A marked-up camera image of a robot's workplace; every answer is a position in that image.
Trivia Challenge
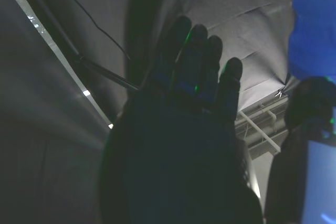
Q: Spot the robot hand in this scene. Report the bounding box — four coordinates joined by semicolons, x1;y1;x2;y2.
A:
98;15;336;224

